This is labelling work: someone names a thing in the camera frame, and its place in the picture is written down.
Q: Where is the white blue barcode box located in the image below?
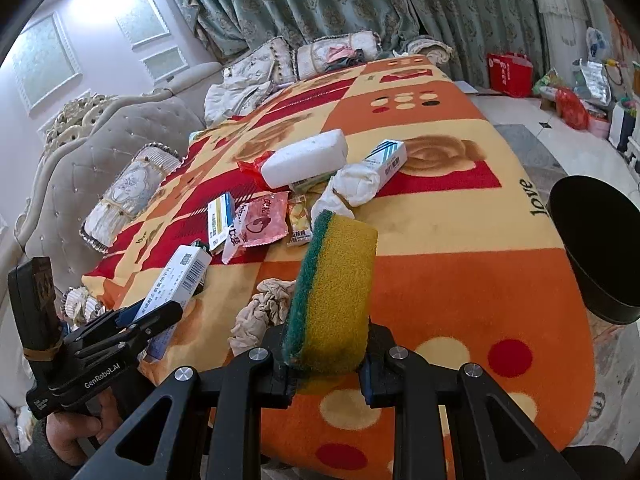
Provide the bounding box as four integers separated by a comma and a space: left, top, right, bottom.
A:
133, 244, 214, 363

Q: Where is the yellow green scrub sponge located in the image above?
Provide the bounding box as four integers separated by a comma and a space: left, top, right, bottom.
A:
281, 210, 378, 375

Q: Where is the dark sleeve left forearm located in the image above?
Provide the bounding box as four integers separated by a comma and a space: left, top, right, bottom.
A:
17, 419, 80, 479

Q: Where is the black trash bin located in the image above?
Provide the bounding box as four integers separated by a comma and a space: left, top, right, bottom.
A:
547, 176, 639, 325

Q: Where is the left hand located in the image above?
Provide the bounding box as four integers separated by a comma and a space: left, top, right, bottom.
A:
46, 388, 122, 467

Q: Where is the crumpled beige paper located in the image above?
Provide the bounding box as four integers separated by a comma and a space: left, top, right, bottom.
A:
228, 278, 296, 356

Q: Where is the blue yellow medicine box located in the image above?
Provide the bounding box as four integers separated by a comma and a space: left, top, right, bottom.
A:
207, 192, 235, 252

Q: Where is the embroidered bolster pillow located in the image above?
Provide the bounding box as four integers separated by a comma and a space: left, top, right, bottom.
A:
79, 142, 181, 254

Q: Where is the pink snack packet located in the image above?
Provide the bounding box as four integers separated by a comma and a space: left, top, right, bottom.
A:
221, 192, 288, 264

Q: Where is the yellow snack packet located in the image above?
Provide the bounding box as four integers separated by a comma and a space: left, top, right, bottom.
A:
286, 195, 312, 247

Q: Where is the red plastic bag piece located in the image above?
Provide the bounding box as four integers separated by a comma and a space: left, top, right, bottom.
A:
236, 151, 274, 191

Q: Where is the orange red patterned blanket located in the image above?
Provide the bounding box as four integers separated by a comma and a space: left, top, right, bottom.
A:
82, 55, 594, 479

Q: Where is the grey tufted headboard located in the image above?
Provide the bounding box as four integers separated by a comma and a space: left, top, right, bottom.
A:
1, 62, 222, 307

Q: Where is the crumpled white tissue wad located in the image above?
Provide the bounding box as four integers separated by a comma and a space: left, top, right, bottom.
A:
310, 162, 381, 226

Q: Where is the white foam block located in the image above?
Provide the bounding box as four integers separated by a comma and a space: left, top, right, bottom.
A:
260, 129, 348, 188

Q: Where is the white blue striped box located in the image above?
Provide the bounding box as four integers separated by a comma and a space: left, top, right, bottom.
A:
362, 139, 408, 188

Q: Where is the white lace pillow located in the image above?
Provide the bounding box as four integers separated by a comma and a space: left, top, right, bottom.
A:
204, 37, 296, 127

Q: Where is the white pillow with clothes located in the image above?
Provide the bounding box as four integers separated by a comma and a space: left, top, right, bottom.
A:
295, 30, 381, 80

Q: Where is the red paper shopping bag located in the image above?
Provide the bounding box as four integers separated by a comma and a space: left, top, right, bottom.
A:
487, 52, 534, 99

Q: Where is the silver foil bag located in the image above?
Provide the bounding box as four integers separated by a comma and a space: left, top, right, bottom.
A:
572, 58, 612, 108

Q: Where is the green patterned curtain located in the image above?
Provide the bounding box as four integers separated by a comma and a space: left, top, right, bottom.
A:
174, 0, 548, 87

